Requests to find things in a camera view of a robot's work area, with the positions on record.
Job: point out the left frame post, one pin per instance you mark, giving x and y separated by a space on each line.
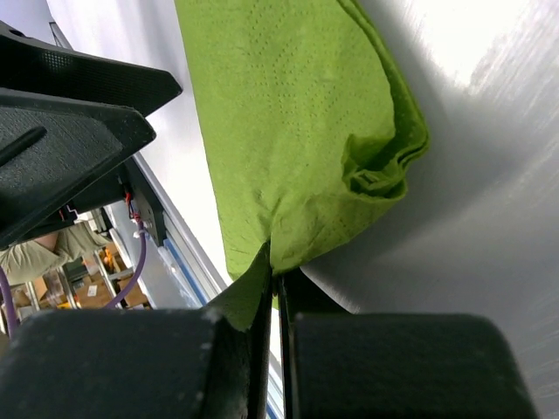
58 36

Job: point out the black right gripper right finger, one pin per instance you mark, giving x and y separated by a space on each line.
337 364

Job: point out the aluminium front rail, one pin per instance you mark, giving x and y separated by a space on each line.
180 234

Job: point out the person in beige shirt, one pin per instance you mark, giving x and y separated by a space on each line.
34 258

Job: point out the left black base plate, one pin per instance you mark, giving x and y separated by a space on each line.
146 202

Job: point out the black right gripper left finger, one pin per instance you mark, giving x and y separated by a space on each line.
209 362

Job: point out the green paper napkin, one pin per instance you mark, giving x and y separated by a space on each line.
308 126

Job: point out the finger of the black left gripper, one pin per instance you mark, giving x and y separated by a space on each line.
79 142
34 66

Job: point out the cardboard boxes in background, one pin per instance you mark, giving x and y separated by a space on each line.
89 282

